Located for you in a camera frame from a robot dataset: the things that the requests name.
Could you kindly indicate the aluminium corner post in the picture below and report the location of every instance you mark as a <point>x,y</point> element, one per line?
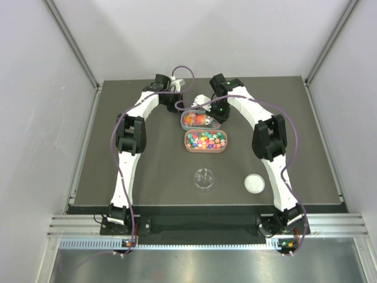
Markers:
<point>331,41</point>
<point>74,47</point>

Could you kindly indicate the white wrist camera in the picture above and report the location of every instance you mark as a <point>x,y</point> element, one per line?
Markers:
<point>202,99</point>
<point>176,84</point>

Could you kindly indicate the pink oval candy box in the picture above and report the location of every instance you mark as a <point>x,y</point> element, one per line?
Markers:
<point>205,141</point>

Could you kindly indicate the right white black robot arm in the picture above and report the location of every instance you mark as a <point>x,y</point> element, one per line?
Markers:
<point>274,142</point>

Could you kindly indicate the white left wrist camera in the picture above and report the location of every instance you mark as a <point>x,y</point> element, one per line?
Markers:
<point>176,84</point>

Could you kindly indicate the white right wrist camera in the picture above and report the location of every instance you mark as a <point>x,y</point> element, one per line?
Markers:
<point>202,99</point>

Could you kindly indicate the left aluminium corner post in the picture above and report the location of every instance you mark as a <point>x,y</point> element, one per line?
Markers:
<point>74,47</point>

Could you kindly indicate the clear round glass jar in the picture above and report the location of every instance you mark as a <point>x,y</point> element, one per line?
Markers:
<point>204,179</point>

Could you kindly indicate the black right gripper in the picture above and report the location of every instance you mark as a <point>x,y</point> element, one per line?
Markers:
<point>221,118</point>

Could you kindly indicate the clear oval gummy box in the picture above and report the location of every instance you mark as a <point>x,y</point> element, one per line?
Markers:
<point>188,121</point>

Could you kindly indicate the right aluminium corner post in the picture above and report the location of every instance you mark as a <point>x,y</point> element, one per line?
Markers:
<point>331,41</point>

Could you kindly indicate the white round jar lid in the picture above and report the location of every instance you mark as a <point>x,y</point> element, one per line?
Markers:
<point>254,184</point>

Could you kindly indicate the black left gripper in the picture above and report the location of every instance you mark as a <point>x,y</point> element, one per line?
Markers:
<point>174,106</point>

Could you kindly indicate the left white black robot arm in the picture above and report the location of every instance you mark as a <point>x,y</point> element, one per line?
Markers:
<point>129,140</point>

